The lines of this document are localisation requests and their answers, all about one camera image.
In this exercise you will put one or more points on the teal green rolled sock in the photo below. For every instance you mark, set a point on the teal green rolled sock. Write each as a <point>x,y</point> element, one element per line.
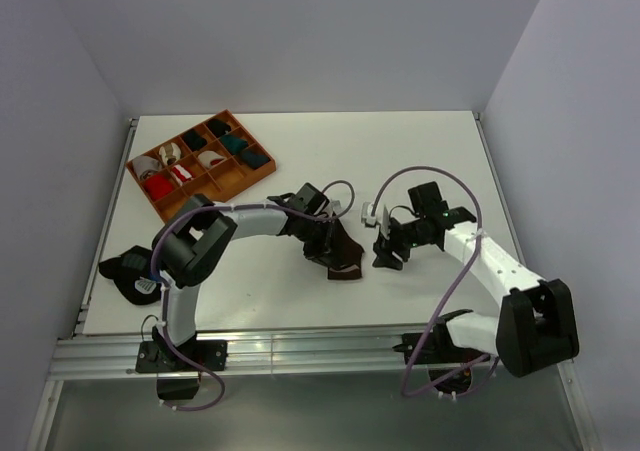
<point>233,144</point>

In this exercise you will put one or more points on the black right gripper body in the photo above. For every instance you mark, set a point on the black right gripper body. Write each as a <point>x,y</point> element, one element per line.
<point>405,236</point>

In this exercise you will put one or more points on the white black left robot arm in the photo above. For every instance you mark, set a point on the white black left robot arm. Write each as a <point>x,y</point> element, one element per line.
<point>189,247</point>

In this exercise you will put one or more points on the grey white rolled sock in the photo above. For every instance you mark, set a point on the grey white rolled sock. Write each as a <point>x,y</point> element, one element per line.
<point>145,166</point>

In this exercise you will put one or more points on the black patterned sock pile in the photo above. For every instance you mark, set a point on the black patterned sock pile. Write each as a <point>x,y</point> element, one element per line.
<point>131,274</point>

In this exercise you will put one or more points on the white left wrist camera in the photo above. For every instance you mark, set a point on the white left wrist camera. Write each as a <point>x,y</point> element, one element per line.
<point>334,207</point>

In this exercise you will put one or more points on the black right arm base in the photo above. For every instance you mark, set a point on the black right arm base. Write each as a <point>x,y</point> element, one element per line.
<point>440,350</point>

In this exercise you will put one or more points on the aluminium frame rail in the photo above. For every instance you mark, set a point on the aluminium frame rail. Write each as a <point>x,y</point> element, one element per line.
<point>266,352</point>

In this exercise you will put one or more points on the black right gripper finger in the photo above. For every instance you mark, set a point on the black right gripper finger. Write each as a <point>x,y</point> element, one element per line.
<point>388,260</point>
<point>383,248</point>

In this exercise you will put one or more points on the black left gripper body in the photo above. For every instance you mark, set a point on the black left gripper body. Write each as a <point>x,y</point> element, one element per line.
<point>311,233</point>

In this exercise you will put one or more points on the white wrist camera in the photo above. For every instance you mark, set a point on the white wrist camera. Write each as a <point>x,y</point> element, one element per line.
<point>334,207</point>
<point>376,218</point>

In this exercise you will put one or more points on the red white striped sock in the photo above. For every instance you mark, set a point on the red white striped sock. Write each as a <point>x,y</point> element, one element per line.
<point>181,174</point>

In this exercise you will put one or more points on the orange wooden divider tray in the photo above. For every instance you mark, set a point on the orange wooden divider tray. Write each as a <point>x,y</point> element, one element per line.
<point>220,183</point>

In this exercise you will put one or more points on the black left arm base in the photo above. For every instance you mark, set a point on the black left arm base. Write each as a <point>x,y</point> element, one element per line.
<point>177,380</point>

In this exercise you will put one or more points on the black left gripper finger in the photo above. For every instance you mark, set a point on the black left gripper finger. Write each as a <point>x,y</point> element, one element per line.
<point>333,241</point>
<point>322,257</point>

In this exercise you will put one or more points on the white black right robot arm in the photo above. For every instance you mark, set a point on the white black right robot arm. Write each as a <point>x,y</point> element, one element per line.
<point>536,325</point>

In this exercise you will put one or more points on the beige brown rolled sock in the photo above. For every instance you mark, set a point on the beige brown rolled sock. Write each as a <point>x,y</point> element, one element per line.
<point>169,153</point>

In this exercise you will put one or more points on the white red rolled sock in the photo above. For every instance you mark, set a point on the white red rolled sock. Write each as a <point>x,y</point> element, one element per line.
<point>208,158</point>

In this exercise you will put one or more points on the dark teal rolled sock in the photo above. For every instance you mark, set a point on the dark teal rolled sock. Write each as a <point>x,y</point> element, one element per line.
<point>252,159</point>

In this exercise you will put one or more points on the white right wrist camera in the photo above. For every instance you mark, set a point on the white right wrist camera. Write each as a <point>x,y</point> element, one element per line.
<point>376,218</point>

